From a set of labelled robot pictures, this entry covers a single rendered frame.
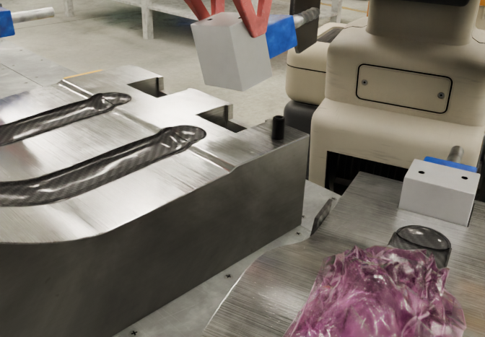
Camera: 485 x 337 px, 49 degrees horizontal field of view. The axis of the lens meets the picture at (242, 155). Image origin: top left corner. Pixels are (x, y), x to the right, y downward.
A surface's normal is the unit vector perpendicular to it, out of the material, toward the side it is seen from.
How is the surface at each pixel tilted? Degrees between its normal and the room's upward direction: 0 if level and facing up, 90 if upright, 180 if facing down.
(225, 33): 99
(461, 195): 90
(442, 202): 90
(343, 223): 0
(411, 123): 8
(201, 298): 0
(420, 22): 98
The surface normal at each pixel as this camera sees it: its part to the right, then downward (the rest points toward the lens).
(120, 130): 0.00, -0.88
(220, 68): -0.71, 0.44
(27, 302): 0.70, 0.33
